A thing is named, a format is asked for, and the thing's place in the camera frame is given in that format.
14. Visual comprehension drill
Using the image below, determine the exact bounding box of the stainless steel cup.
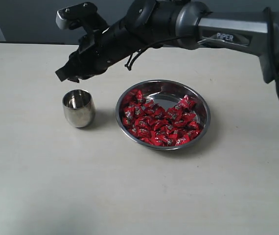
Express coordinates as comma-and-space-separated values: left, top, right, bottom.
62, 89, 95, 128

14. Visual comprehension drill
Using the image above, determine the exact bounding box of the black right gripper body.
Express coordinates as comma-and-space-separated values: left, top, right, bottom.
69, 19, 148, 76

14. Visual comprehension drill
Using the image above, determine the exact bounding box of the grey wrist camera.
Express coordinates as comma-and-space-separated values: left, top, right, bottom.
55, 2, 97, 30

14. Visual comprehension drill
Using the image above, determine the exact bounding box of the stainless steel plate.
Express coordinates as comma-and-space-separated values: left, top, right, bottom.
115, 80, 211, 151

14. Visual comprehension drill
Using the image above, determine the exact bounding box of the red wrapped candy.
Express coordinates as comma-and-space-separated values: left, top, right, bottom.
150, 134, 168, 147
175, 135, 190, 146
123, 106, 135, 120
174, 95, 196, 112

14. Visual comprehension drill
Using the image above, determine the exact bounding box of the black cable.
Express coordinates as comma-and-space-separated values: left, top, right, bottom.
124, 36, 194, 71

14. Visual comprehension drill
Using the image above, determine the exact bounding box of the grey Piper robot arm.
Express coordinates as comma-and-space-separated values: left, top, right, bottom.
56, 0, 279, 99

